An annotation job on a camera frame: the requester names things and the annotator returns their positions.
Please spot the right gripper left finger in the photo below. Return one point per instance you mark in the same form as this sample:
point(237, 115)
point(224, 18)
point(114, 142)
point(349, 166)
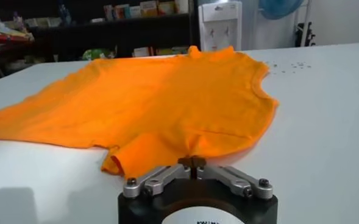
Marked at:
point(161, 179)

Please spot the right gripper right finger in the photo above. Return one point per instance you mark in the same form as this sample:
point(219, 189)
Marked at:
point(231, 179)

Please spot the orange t-shirt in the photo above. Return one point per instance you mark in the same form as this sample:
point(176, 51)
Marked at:
point(167, 100)

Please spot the red white medicine box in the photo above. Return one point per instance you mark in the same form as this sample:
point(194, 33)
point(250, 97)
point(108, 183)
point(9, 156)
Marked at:
point(142, 51)

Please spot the bowl of green fruit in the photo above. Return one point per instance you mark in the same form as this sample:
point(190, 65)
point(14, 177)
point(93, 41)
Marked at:
point(98, 54)

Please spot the black shelf unit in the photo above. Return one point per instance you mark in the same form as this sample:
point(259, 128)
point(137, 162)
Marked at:
point(121, 33)

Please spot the white water dispenser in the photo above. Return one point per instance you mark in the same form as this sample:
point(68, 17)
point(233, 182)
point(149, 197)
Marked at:
point(220, 27)

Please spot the yellow orange medicine box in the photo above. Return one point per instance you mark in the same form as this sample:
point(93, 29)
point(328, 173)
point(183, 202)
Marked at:
point(148, 8)

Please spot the flat white small box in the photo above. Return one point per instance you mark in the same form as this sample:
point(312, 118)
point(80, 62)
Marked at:
point(97, 20)

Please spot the white paper cup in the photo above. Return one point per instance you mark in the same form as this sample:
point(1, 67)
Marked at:
point(181, 6)

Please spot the blue capped water jug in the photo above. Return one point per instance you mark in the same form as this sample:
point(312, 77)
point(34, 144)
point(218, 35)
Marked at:
point(278, 7)

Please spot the blue drink bottle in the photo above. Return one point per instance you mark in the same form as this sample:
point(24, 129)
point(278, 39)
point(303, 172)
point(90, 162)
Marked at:
point(65, 13)

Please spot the dark wooden table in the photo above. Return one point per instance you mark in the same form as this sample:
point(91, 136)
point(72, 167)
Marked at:
point(11, 58)

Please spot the yellow white paper pile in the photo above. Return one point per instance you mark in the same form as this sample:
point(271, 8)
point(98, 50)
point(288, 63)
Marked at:
point(5, 32)

